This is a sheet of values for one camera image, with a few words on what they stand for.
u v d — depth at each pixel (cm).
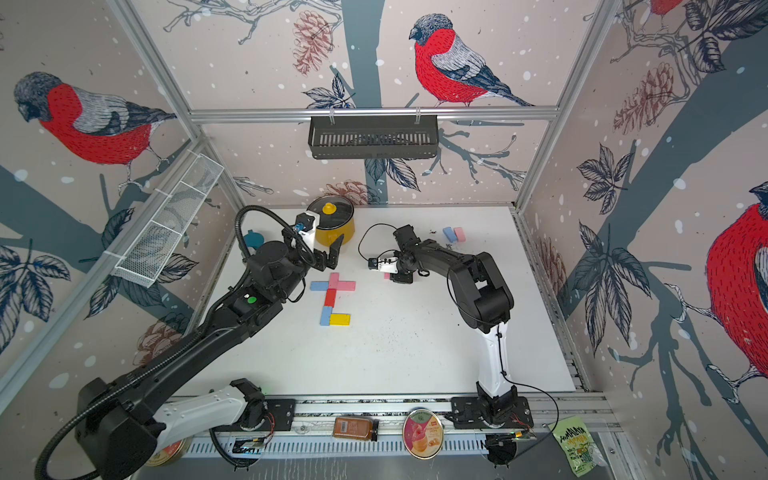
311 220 61
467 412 73
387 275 96
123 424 38
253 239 104
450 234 113
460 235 111
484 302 54
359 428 68
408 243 81
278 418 73
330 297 95
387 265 88
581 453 67
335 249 67
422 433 68
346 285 98
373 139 106
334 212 103
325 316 91
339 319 90
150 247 82
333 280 99
